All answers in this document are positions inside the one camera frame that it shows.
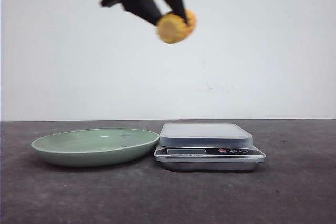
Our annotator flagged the green oval plate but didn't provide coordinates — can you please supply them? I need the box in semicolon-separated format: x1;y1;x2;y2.
31;128;160;167

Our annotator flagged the silver digital kitchen scale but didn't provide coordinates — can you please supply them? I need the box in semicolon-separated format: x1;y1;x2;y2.
154;123;266;171

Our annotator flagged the yellow corn cob piece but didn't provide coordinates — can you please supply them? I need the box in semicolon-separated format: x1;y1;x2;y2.
156;9;197;44

